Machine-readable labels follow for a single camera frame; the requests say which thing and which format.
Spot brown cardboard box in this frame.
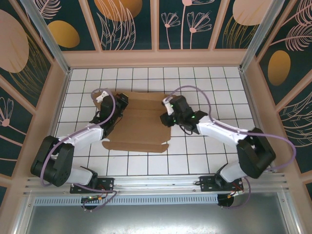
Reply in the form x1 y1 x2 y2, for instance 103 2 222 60
101 91 173 154

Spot grey slotted cable duct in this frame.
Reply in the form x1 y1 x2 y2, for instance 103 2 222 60
33 194 219 206

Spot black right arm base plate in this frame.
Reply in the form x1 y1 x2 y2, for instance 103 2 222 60
199 175 244 193

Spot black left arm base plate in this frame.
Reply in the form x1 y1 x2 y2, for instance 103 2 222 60
70 177 115 195

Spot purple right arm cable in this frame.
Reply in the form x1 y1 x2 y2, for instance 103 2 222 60
165 85 297 210

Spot small circuit board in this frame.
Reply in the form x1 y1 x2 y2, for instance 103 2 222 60
81 195 104 203

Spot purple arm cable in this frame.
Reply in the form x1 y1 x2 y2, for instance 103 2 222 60
165 85 297 210
40 89 119 213

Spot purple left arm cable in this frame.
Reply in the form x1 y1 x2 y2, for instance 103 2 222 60
40 89 119 213

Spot aluminium frame post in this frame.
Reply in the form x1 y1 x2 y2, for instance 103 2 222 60
238 0 281 73
19 0 72 75

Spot grey metal plate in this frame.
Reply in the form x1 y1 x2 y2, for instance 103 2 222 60
14 192 302 234

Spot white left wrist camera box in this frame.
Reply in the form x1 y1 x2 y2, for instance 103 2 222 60
96 91 110 102

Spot aluminium mounting rail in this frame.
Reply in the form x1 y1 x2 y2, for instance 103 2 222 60
23 172 291 195

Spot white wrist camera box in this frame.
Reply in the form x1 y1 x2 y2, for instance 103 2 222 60
96 91 110 102
162 97 175 115

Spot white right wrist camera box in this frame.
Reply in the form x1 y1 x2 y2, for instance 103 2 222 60
162 97 175 115

